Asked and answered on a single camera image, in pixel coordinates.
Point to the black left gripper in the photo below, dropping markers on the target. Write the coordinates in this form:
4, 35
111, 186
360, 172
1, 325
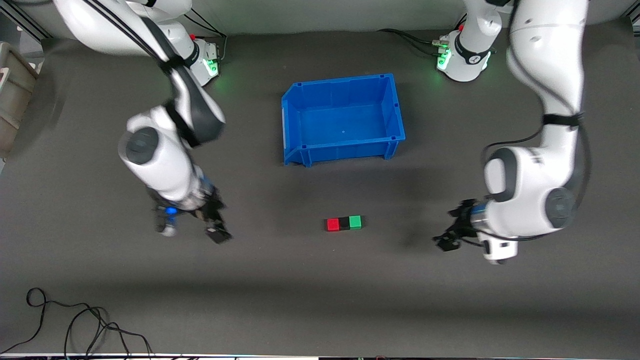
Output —
460, 223

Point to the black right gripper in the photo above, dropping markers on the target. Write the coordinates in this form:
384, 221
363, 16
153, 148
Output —
210, 211

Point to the green cube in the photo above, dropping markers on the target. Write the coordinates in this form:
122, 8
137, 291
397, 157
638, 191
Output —
355, 222

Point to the red cube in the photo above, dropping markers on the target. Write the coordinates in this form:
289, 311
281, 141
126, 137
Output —
332, 225

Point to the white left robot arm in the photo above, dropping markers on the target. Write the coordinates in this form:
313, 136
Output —
525, 185

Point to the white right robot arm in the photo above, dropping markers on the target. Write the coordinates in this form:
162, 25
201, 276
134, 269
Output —
160, 170

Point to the black cube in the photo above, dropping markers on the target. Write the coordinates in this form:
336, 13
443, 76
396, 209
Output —
344, 224

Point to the blue plastic storage bin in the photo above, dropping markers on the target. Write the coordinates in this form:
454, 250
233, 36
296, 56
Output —
345, 125

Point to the beige box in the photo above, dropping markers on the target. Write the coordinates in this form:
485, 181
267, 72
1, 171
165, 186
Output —
15, 100

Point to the dark aluminium frame rail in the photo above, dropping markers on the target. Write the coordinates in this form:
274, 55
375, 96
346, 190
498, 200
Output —
25, 22

